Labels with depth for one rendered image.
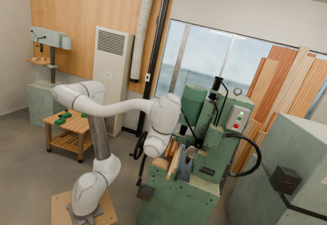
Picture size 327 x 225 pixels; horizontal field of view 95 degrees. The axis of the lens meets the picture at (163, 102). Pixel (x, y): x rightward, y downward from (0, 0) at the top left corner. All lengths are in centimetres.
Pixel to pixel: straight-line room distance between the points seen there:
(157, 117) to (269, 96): 229
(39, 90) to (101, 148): 209
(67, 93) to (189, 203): 120
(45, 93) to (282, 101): 363
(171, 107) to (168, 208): 113
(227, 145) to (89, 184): 95
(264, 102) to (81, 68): 317
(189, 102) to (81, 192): 88
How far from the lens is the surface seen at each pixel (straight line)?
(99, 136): 113
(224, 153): 128
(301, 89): 290
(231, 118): 109
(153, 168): 124
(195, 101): 113
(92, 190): 111
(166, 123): 64
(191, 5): 262
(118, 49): 248
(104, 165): 120
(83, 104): 87
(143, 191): 143
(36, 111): 328
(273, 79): 272
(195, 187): 135
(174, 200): 150
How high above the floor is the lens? 173
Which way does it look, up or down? 20 degrees down
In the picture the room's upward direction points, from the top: 14 degrees clockwise
